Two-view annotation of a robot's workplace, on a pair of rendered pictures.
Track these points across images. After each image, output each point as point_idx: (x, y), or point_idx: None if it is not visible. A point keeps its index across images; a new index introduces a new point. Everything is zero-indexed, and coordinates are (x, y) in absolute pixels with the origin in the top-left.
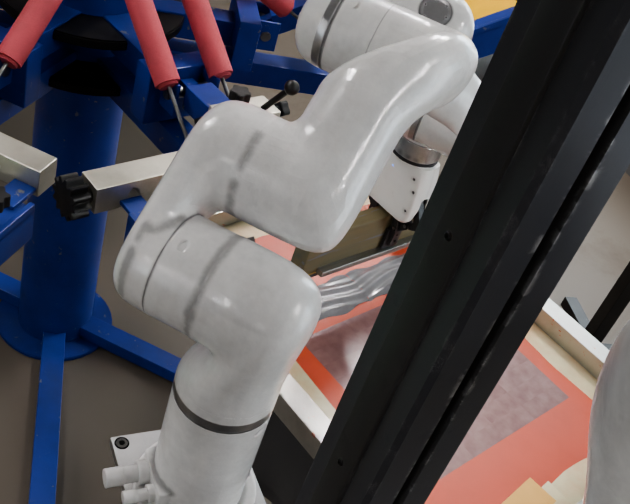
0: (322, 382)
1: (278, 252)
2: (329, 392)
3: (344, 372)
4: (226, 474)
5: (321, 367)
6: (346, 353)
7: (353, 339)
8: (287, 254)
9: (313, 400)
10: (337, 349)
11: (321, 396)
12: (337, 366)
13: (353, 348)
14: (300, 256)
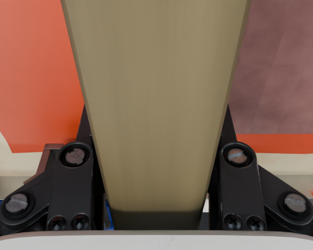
0: (265, 146)
1: (6, 65)
2: (280, 147)
3: (276, 120)
4: None
5: (248, 136)
6: (256, 100)
7: (245, 76)
8: (13, 53)
9: (273, 163)
10: (242, 106)
11: (277, 156)
12: (262, 121)
13: (258, 86)
14: None
